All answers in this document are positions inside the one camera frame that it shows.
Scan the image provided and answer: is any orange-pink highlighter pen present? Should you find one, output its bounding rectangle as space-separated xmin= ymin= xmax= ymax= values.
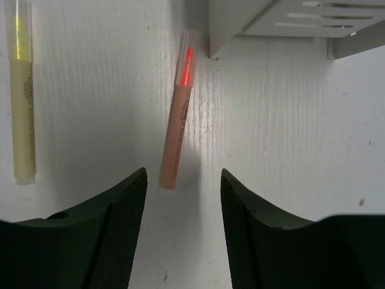
xmin=159 ymin=30 xmax=202 ymax=194

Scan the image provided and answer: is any white desk organizer box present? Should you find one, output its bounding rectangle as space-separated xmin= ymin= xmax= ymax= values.
xmin=208 ymin=0 xmax=384 ymax=60

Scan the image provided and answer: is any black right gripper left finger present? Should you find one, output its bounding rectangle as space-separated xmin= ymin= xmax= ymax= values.
xmin=1 ymin=168 xmax=147 ymax=288

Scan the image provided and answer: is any yellow highlighter pen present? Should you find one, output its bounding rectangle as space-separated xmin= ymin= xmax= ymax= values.
xmin=5 ymin=1 xmax=36 ymax=185

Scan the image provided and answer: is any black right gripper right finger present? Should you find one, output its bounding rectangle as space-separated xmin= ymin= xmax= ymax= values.
xmin=221 ymin=170 xmax=384 ymax=288

